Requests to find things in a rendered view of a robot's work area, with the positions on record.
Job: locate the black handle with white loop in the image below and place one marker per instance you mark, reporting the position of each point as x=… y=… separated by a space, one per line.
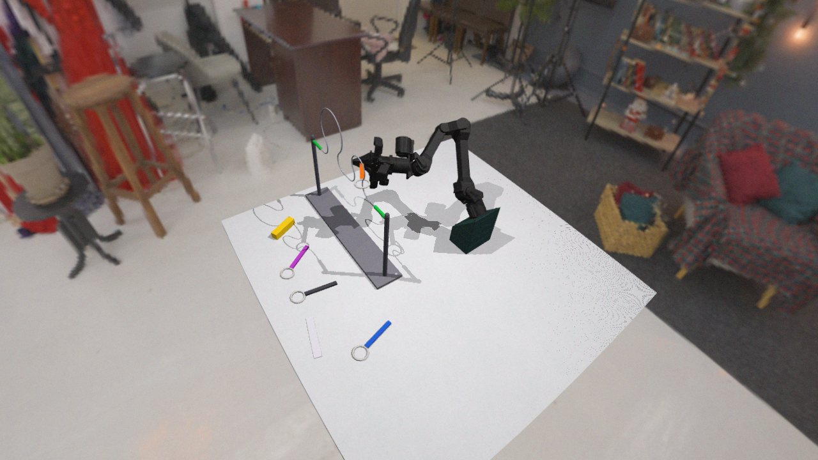
x=311 y=291

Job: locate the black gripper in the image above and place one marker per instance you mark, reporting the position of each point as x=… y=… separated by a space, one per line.
x=371 y=162

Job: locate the purple handle with grey loop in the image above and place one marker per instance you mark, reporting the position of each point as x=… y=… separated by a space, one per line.
x=293 y=264

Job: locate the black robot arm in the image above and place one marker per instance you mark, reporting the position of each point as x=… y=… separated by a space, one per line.
x=464 y=188

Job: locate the yellow rectangular block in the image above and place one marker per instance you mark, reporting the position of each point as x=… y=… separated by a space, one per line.
x=282 y=228

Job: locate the blue bar with grey loop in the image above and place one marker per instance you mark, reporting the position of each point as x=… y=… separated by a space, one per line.
x=371 y=340

